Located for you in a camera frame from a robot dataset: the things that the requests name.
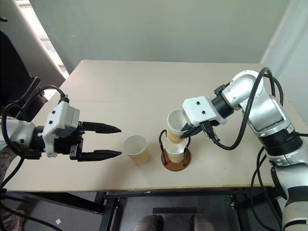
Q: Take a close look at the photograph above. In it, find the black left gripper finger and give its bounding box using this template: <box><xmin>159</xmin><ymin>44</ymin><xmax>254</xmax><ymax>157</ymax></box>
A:
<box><xmin>77</xmin><ymin>149</ymin><xmax>123</xmax><ymax>162</ymax></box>
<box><xmin>82</xmin><ymin>121</ymin><xmax>122</xmax><ymax>134</ymax></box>

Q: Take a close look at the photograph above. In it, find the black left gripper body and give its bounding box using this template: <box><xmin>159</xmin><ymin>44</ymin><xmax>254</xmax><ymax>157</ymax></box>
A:
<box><xmin>53</xmin><ymin>121</ymin><xmax>85</xmax><ymax>161</ymax></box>

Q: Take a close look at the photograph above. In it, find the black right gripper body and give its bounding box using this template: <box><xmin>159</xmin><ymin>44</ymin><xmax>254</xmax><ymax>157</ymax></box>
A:
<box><xmin>189</xmin><ymin>120</ymin><xmax>221</xmax><ymax>132</ymax></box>

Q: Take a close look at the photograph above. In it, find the ribbed tan paper cup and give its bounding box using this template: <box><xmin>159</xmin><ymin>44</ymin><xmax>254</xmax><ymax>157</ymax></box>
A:
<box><xmin>163</xmin><ymin>140</ymin><xmax>190</xmax><ymax>165</ymax></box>
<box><xmin>166</xmin><ymin>109</ymin><xmax>191</xmax><ymax>144</ymax></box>
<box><xmin>123</xmin><ymin>135</ymin><xmax>150</xmax><ymax>165</ymax></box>

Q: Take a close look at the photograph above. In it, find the dark rounded shape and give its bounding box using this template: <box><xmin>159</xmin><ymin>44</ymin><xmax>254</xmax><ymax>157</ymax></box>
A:
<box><xmin>192</xmin><ymin>214</ymin><xmax>215</xmax><ymax>231</ymax></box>
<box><xmin>132</xmin><ymin>214</ymin><xmax>165</xmax><ymax>231</ymax></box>

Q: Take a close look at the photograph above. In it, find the black chair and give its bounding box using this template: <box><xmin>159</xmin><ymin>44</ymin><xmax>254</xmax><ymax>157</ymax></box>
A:
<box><xmin>0</xmin><ymin>29</ymin><xmax>49</xmax><ymax>122</ymax></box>

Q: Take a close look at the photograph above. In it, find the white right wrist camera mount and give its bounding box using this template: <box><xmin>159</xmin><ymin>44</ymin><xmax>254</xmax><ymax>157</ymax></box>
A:
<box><xmin>182</xmin><ymin>96</ymin><xmax>228</xmax><ymax>127</ymax></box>

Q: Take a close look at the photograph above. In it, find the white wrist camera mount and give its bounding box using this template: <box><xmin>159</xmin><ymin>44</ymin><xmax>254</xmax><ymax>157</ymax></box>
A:
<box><xmin>42</xmin><ymin>101</ymin><xmax>80</xmax><ymax>158</ymax></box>
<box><xmin>182</xmin><ymin>96</ymin><xmax>228</xmax><ymax>127</ymax></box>

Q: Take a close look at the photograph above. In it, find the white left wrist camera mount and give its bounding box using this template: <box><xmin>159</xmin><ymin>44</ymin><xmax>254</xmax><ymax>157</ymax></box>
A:
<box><xmin>42</xmin><ymin>101</ymin><xmax>80</xmax><ymax>158</ymax></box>

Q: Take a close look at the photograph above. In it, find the black wire cup holder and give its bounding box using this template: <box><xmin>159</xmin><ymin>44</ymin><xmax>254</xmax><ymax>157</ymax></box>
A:
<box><xmin>158</xmin><ymin>129</ymin><xmax>192</xmax><ymax>172</ymax></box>

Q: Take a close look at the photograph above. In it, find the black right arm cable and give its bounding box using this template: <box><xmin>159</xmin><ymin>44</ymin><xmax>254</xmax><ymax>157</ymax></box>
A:
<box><xmin>201</xmin><ymin>66</ymin><xmax>284</xmax><ymax>151</ymax></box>

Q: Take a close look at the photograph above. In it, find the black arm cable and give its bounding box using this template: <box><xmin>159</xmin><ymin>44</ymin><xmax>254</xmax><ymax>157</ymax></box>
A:
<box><xmin>201</xmin><ymin>66</ymin><xmax>284</xmax><ymax>151</ymax></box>
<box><xmin>0</xmin><ymin>85</ymin><xmax>70</xmax><ymax>193</ymax></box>

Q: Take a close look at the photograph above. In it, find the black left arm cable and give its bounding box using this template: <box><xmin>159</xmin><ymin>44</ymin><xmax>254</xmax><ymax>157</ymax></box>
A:
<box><xmin>0</xmin><ymin>85</ymin><xmax>70</xmax><ymax>193</ymax></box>

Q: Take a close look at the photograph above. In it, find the black metal table frame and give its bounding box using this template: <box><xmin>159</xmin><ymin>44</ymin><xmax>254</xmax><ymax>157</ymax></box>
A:
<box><xmin>0</xmin><ymin>184</ymin><xmax>286</xmax><ymax>231</ymax></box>

